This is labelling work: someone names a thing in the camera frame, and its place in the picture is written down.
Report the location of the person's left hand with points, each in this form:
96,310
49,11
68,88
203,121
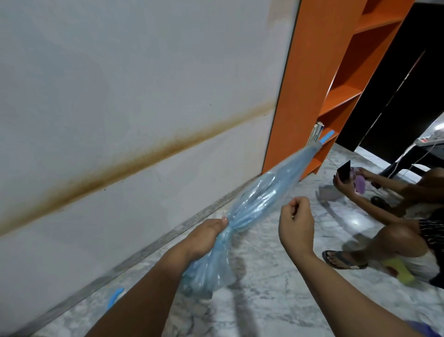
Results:
203,239

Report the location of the person's right hand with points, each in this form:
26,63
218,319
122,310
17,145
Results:
298,229

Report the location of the person's right forearm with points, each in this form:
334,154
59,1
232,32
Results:
347,302

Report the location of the person's left forearm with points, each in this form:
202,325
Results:
138,302

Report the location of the black small box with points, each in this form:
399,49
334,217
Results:
344,172

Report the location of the pale purple item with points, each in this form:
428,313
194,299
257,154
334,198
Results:
359,183

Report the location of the white book blue print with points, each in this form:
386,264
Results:
312,135

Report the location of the white book black lettering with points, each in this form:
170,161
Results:
319,128

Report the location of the orange wooden bookshelf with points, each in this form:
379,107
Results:
305,86

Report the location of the white power strip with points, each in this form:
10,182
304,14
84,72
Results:
430,140

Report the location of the black cabinet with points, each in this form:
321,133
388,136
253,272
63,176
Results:
388,86

